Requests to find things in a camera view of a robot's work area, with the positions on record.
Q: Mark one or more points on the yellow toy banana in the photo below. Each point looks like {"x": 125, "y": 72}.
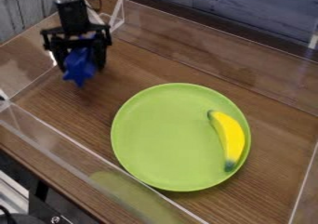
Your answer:
{"x": 231, "y": 137}

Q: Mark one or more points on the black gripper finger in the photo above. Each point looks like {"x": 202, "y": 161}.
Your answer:
{"x": 59, "y": 55}
{"x": 100, "y": 55}

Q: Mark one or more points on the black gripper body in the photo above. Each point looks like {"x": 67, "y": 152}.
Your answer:
{"x": 95, "y": 36}

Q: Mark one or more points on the clear acrylic enclosure wall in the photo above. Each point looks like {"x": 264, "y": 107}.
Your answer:
{"x": 55, "y": 124}

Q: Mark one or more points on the green round plate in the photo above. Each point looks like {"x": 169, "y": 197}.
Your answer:
{"x": 164, "y": 141}

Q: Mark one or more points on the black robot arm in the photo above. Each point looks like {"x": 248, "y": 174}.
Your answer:
{"x": 73, "y": 18}

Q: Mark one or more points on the blue star-shaped block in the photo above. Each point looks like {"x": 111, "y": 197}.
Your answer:
{"x": 80, "y": 67}

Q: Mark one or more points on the clear acrylic corner bracket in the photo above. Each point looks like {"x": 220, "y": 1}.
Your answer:
{"x": 113, "y": 20}

